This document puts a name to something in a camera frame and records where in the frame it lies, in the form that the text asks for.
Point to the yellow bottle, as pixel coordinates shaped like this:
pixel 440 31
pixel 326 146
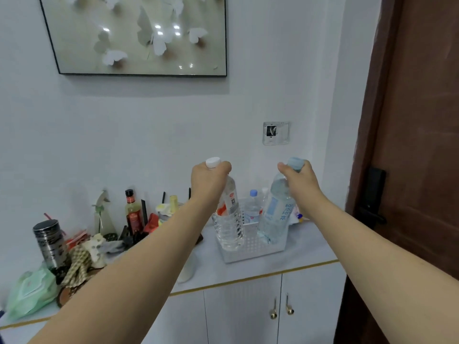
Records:
pixel 174 204

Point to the clear wall switch panel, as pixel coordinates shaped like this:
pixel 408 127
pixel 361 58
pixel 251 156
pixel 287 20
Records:
pixel 275 132

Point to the red label white cap bottle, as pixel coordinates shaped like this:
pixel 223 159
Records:
pixel 229 218

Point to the person's right forearm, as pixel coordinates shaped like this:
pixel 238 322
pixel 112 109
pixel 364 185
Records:
pixel 380 268

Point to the red packet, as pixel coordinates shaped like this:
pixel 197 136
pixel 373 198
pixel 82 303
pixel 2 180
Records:
pixel 152 222

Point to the blue label water bottle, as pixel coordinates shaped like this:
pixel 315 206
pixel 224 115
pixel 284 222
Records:
pixel 274 214

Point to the small blue cap water bottle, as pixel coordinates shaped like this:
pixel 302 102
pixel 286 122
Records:
pixel 252 209

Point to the white cup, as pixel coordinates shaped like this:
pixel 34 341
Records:
pixel 187 268

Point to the steel thermos flask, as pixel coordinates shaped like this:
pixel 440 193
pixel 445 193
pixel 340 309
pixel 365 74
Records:
pixel 50 243

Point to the round wooden tray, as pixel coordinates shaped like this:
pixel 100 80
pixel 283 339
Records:
pixel 68 291

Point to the person's left thumb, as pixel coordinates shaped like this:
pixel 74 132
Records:
pixel 226 167

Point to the dark sauce bottle red label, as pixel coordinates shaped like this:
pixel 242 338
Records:
pixel 133 214

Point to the brown wooden door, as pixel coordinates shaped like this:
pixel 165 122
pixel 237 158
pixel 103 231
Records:
pixel 419 139

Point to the person's left hand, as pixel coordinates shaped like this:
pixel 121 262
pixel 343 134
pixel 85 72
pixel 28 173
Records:
pixel 208 182

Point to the person's right thumb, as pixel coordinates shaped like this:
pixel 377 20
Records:
pixel 282 169

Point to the green wet wipes packet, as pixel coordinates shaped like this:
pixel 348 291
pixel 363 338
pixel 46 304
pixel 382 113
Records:
pixel 30 291

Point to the white cabinet with gold trim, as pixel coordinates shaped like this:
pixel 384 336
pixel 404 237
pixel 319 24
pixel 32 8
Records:
pixel 244 304

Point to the framed butterfly picture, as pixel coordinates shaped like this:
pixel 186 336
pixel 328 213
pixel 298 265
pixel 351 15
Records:
pixel 136 35

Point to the checked cloth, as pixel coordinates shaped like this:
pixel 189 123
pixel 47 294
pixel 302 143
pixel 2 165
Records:
pixel 79 263

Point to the clear spray bottle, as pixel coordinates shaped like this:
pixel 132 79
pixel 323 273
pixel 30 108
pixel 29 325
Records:
pixel 102 214

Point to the person's right hand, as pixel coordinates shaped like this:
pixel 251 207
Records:
pixel 301 180

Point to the person's left forearm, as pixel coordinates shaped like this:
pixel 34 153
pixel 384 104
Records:
pixel 132 272

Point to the colourful small packet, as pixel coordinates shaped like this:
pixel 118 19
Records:
pixel 297 215

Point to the white plastic basket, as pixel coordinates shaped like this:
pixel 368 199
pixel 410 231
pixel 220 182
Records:
pixel 251 248

